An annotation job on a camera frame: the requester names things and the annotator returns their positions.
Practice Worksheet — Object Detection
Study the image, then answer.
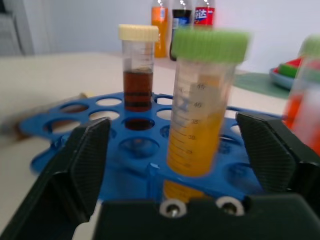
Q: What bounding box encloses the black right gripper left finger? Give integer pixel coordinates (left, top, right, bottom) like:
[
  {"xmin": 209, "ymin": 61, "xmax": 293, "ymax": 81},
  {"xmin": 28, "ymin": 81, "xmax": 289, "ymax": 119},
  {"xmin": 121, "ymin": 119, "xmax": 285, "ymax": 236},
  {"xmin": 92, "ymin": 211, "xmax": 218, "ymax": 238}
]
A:
[{"xmin": 0, "ymin": 116, "xmax": 112, "ymax": 240}]

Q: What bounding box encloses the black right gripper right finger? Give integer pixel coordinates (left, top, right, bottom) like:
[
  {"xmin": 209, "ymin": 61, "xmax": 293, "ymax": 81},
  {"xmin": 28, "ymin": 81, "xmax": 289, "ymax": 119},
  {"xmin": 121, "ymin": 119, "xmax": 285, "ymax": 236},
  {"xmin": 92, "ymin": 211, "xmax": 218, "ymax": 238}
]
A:
[{"xmin": 235, "ymin": 112, "xmax": 320, "ymax": 208}]

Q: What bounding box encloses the blue test tube rack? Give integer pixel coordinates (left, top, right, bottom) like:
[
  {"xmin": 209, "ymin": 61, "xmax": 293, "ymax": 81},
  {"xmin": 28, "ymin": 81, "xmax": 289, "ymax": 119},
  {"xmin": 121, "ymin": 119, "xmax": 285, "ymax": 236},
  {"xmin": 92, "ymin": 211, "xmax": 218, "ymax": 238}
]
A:
[{"xmin": 17, "ymin": 91, "xmax": 296, "ymax": 210}]

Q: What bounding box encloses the green-capped tube with red liquid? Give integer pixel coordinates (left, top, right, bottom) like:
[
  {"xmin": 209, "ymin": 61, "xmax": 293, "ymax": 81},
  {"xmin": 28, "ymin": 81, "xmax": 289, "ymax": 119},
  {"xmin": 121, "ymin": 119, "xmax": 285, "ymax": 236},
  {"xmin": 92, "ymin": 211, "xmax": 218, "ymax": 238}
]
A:
[{"xmin": 283, "ymin": 34, "xmax": 320, "ymax": 151}]

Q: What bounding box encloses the green table mat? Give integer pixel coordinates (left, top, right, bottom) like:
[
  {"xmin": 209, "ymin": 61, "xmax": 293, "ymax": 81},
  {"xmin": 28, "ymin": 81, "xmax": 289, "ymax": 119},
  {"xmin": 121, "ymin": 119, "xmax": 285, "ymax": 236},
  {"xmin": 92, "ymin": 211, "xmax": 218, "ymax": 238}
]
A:
[{"xmin": 233, "ymin": 72, "xmax": 292, "ymax": 100}]

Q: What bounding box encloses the light blue plate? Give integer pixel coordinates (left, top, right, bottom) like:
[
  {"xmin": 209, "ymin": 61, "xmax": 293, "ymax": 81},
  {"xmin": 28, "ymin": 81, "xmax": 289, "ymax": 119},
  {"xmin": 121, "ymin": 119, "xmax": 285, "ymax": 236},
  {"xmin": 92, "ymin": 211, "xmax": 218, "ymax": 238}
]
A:
[{"xmin": 268, "ymin": 66, "xmax": 301, "ymax": 90}]

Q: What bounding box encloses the green-capped tube with yellow liquid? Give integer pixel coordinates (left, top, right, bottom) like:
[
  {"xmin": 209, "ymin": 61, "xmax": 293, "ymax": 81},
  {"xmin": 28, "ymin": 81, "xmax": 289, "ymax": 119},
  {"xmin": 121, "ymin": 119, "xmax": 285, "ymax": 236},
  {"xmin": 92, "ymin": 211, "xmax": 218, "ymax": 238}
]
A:
[{"xmin": 159, "ymin": 26, "xmax": 252, "ymax": 204}]

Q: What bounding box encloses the toy watermelon slice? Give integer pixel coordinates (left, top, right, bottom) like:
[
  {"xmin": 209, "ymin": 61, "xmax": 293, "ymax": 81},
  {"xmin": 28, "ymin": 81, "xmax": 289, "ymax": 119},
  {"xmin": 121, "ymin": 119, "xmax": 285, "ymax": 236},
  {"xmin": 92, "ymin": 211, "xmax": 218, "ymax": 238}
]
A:
[{"xmin": 273, "ymin": 56, "xmax": 307, "ymax": 78}]

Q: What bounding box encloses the cream-capped tube with brown liquid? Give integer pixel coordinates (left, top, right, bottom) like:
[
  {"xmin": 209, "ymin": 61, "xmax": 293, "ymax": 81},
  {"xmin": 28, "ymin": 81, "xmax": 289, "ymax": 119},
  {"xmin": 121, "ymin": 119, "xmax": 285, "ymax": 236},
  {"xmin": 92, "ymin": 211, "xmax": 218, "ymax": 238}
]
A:
[{"xmin": 118, "ymin": 24, "xmax": 160, "ymax": 131}]

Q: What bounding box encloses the orange soda bottle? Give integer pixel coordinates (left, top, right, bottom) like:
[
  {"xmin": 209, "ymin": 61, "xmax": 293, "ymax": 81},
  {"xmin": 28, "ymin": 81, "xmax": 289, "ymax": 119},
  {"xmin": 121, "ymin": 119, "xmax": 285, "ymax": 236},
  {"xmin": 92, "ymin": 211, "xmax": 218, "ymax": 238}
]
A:
[{"xmin": 150, "ymin": 0, "xmax": 170, "ymax": 59}]

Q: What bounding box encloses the red-labelled soda bottle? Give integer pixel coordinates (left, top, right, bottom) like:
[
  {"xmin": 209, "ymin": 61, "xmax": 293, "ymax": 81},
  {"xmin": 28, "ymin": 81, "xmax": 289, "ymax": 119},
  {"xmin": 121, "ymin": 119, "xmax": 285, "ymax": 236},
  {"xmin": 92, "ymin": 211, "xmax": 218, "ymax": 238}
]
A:
[{"xmin": 193, "ymin": 0, "xmax": 216, "ymax": 30}]

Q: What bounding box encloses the dark cola bottle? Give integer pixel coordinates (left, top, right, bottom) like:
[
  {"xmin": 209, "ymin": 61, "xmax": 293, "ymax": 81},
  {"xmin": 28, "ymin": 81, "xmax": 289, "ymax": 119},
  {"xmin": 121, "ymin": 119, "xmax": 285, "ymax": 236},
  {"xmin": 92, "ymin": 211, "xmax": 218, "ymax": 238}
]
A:
[{"xmin": 169, "ymin": 0, "xmax": 195, "ymax": 62}]

